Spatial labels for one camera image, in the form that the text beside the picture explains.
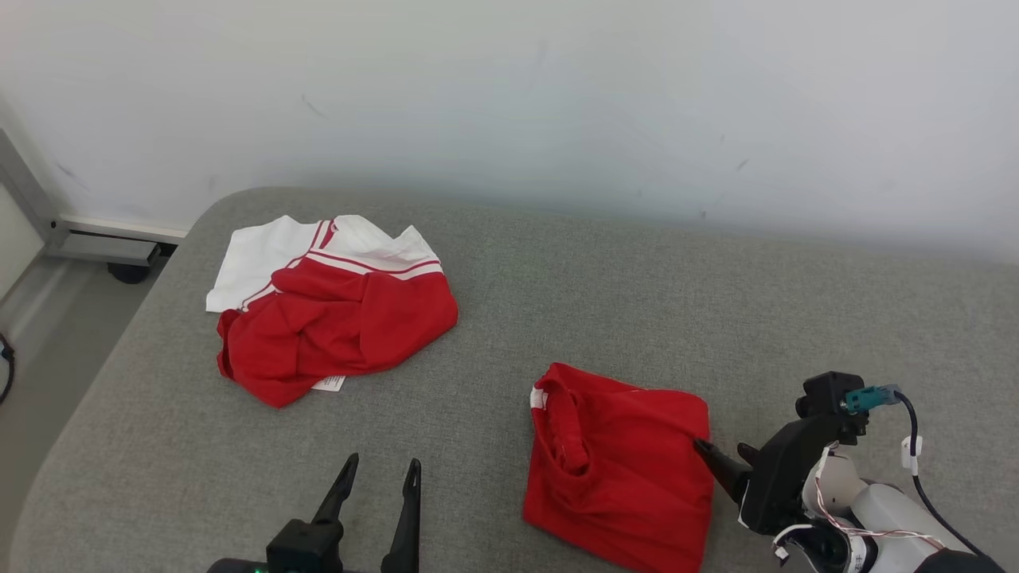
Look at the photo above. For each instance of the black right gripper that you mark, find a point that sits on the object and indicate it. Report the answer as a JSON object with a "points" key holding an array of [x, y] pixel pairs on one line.
{"points": [[780, 477]]}

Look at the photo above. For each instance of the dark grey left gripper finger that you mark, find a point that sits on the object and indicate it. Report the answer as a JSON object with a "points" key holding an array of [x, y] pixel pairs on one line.
{"points": [[406, 517], [338, 489]]}

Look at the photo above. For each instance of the red shorts with white trim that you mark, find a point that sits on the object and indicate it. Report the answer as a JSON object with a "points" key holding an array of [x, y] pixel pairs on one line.
{"points": [[629, 477]]}

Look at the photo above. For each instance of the red white basketball jersey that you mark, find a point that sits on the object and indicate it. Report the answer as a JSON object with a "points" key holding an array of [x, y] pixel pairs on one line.
{"points": [[342, 326]]}

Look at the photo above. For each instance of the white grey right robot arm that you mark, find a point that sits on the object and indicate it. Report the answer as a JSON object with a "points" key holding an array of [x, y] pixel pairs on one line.
{"points": [[884, 509]]}

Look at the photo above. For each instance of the black caster wheel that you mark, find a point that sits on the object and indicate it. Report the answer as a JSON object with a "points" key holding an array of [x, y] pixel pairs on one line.
{"points": [[129, 273]]}

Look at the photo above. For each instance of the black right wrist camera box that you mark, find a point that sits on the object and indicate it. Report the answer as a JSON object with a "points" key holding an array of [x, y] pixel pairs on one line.
{"points": [[828, 394]]}

